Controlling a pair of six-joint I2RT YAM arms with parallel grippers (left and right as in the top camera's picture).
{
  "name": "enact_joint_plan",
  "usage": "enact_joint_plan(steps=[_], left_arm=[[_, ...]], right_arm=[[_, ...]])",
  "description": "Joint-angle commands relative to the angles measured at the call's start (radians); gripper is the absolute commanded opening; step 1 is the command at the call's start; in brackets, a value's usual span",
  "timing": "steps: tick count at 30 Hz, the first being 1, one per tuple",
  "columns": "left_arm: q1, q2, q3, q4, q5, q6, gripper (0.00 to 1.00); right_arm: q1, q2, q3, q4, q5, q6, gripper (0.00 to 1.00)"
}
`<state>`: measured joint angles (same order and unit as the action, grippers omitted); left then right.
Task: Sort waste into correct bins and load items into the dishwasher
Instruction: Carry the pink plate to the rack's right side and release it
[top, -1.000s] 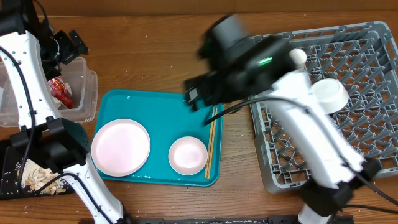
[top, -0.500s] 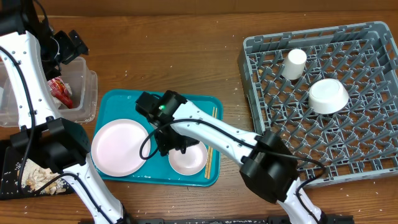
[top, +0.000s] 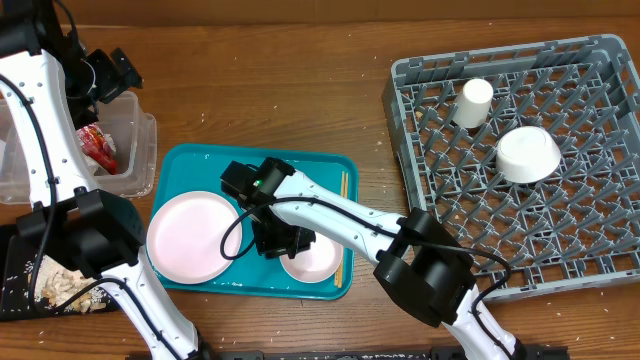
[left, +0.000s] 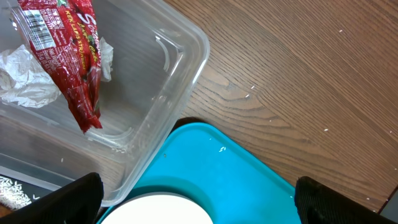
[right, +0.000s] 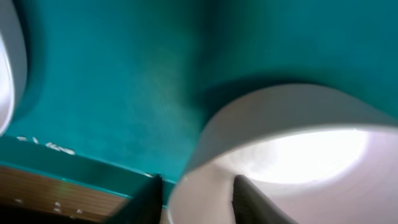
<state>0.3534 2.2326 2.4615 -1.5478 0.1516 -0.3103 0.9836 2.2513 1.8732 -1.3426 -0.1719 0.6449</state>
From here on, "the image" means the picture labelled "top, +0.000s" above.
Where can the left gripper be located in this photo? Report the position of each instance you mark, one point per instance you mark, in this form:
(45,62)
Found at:
(114,81)

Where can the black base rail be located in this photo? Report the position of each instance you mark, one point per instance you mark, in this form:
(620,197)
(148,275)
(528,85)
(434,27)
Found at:
(534,352)

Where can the small pink plate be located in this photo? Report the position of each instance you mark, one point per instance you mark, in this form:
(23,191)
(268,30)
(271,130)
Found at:
(317,264)

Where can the white cup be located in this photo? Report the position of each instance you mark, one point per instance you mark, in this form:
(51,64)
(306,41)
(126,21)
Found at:
(473,103)

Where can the large pink plate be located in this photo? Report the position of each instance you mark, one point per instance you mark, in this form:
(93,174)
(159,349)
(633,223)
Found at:
(186,239)

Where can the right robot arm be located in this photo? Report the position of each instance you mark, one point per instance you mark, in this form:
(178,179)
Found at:
(418,263)

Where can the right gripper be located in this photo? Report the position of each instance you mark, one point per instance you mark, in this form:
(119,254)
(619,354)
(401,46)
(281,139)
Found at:
(279,243)

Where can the red snack wrapper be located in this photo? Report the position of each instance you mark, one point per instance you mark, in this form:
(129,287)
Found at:
(92,130)

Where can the white bowl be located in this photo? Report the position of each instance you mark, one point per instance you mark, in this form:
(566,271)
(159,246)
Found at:
(527,154)

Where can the teal plastic serving tray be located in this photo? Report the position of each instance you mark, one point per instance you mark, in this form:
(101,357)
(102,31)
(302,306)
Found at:
(198,167)

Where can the rice and peanut scraps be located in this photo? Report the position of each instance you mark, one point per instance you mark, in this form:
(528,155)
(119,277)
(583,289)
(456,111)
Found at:
(56,284)

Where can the white tissue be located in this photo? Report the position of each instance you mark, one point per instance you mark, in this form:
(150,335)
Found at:
(92,162)

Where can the clear plastic waste bin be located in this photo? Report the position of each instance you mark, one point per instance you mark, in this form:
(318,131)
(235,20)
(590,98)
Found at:
(132,131)

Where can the black rectangular waste tray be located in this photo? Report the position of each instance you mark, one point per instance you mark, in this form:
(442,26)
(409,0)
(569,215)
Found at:
(17,258)

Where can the grey plastic dishwasher rack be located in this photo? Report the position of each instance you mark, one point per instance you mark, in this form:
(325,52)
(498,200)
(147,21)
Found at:
(577,228)

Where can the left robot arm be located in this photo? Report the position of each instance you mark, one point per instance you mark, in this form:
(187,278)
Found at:
(53,88)

